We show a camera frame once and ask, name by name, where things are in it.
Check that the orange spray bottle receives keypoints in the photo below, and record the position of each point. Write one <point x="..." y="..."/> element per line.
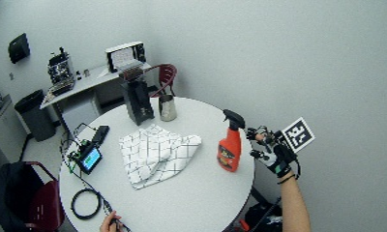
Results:
<point x="230" y="148"/>

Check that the white marker cube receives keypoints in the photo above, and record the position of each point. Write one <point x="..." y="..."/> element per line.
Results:
<point x="299" y="134"/>

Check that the black wristband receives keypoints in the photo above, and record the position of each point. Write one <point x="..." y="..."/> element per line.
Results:
<point x="287" y="179"/>

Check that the black bag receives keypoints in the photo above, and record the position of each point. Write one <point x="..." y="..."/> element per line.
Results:
<point x="262" y="217"/>

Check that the white checked cloth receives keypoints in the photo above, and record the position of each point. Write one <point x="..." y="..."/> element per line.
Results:
<point x="158" y="154"/>

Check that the steel milk pitcher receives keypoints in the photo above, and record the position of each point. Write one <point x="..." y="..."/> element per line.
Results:
<point x="167" y="108"/>

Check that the black power bank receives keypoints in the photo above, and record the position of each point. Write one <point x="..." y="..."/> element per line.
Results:
<point x="101" y="134"/>

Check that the small screen device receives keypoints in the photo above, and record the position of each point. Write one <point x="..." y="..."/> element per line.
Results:
<point x="90" y="158"/>

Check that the white box appliance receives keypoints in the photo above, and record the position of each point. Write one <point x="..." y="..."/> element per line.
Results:
<point x="126" y="55"/>

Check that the grey side table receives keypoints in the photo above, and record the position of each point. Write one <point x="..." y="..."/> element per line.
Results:
<point x="79" y="93"/>

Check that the espresso machine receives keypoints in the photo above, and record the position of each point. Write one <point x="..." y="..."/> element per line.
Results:
<point x="61" y="72"/>

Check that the black trash bin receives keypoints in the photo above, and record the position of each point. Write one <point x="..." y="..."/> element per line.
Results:
<point x="34" y="114"/>

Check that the dark red chair with jacket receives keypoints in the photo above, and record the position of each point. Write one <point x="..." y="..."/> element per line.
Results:
<point x="41" y="203"/>

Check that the black jacket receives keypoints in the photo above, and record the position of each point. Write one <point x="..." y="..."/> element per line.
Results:
<point x="11" y="196"/>

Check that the black wall dispenser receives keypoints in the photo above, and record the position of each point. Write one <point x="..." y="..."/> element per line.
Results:
<point x="19" y="48"/>

